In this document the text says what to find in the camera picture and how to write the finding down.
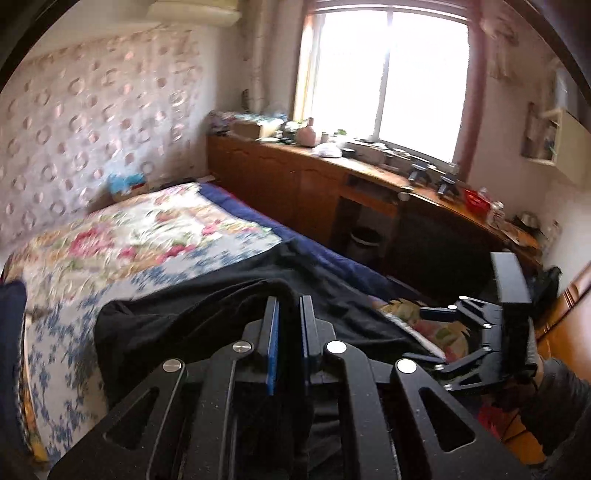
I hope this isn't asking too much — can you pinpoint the spare black gripper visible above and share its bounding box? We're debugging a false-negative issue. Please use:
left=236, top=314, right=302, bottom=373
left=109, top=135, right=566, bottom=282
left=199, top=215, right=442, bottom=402
left=436, top=174, right=463, bottom=199
left=406, top=161, right=433, bottom=186

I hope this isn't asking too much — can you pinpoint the dark blue quilt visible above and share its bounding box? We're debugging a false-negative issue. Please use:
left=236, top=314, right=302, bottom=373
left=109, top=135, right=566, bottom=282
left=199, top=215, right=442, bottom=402
left=201, top=182, right=399, bottom=297

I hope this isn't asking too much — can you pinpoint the navy blue garment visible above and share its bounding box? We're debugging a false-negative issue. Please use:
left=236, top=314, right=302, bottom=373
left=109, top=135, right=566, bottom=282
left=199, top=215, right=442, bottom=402
left=0, top=281, right=29, bottom=459

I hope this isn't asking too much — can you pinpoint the black bag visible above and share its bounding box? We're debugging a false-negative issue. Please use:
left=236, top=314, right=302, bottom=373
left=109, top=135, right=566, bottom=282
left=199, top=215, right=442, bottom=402
left=531, top=266, right=562, bottom=315

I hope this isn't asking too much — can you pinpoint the pale window curtain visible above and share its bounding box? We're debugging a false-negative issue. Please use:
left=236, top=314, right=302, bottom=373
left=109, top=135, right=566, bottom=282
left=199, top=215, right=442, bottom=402
left=244, top=0, right=306, bottom=117

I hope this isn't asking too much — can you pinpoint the black chair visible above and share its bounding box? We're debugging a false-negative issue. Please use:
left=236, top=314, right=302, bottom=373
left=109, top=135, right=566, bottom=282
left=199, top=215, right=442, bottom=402
left=385, top=198, right=491, bottom=297

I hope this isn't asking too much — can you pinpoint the ring patterned wall curtain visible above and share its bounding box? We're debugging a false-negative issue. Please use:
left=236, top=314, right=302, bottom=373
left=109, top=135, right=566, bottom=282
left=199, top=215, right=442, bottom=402
left=0, top=28, right=219, bottom=251

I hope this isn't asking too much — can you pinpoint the cream air conditioner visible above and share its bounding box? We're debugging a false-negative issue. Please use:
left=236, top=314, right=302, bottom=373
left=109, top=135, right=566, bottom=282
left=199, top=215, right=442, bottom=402
left=145, top=0, right=243, bottom=29

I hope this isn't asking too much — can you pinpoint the pink side curtain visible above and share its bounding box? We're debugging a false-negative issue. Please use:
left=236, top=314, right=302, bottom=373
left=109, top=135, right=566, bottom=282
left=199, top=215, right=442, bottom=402
left=484, top=0, right=525, bottom=81

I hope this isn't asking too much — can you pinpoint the yellow red patterned cushion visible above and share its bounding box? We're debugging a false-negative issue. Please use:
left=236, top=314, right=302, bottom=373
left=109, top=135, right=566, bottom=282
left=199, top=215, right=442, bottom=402
left=378, top=298, right=468, bottom=361

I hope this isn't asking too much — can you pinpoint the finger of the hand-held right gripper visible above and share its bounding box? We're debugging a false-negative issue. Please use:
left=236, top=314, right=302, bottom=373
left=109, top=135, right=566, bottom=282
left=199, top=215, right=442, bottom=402
left=418, top=298, right=504, bottom=329
left=401, top=345, right=502, bottom=394

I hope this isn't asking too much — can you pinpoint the floral bed blanket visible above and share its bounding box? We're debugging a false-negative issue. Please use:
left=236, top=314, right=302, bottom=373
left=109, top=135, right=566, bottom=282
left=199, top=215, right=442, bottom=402
left=0, top=182, right=288, bottom=464

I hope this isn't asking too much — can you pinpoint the pink container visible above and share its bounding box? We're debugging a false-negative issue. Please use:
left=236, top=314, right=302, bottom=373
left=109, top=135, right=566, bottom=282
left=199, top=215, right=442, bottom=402
left=295, top=119, right=317, bottom=148

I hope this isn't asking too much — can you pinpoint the long wooden cabinet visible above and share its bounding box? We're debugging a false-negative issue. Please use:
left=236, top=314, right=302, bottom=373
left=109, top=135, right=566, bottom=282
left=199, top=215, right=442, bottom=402
left=205, top=133, right=544, bottom=288

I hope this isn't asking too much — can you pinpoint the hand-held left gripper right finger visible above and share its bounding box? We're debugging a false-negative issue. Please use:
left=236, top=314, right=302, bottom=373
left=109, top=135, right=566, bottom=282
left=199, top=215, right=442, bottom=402
left=299, top=295, right=534, bottom=480

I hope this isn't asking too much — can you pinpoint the stack of papers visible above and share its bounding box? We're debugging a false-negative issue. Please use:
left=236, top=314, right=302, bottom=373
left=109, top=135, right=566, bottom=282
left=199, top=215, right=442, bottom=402
left=210, top=111, right=236, bottom=135

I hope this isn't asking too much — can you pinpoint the blue plastic bag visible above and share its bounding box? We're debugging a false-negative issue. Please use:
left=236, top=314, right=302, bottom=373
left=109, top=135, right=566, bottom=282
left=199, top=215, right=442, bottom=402
left=108, top=172, right=147, bottom=193

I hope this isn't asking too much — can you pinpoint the dark waste bin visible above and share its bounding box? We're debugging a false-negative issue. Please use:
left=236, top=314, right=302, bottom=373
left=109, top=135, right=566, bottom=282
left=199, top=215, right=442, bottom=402
left=348, top=226, right=384, bottom=264

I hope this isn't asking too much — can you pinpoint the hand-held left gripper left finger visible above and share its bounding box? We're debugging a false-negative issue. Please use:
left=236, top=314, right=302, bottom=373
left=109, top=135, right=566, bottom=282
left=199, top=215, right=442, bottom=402
left=46, top=295, right=301, bottom=480

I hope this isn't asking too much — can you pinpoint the red basket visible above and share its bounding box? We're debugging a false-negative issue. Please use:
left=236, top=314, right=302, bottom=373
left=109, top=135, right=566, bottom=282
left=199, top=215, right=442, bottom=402
left=464, top=188, right=493, bottom=213

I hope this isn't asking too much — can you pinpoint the flat cardboard box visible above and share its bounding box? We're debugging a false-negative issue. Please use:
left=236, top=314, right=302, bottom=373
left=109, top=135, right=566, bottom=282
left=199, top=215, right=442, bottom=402
left=231, top=120, right=262, bottom=140

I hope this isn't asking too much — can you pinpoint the person's right forearm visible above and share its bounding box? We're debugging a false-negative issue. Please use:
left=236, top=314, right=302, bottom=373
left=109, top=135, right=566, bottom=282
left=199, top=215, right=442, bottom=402
left=517, top=355, right=591, bottom=468

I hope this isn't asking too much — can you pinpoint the cream wall shelf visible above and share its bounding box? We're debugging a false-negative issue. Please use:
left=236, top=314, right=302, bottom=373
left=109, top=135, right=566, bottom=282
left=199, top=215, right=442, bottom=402
left=522, top=100, right=591, bottom=186

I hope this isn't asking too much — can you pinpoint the white plastic bag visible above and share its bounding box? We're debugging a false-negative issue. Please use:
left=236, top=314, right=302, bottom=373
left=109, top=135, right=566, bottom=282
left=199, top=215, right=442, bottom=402
left=311, top=141, right=344, bottom=159

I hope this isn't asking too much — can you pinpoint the wooden framed window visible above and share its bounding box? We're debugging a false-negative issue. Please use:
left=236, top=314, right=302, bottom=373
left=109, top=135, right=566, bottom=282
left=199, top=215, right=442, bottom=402
left=293, top=0, right=486, bottom=168

